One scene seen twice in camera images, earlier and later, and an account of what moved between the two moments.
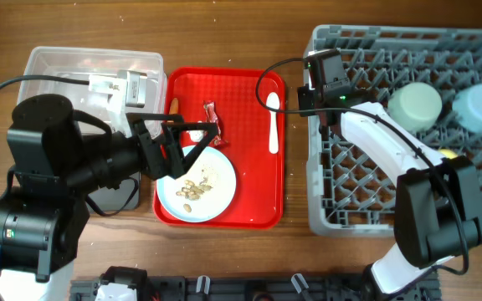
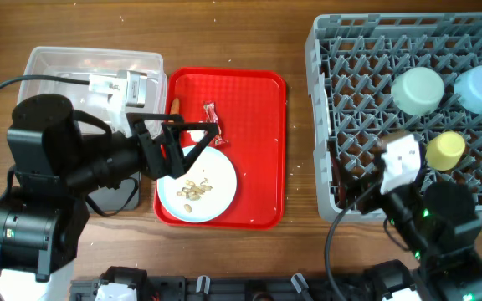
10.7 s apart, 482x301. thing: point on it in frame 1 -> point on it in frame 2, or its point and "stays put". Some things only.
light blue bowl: [479, 108] -> [480, 89]
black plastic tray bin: [114, 199] stays put
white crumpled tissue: [196, 135] stays put
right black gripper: [305, 99] -> [397, 201]
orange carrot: [174, 106] stays put
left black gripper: [157, 166] stays put
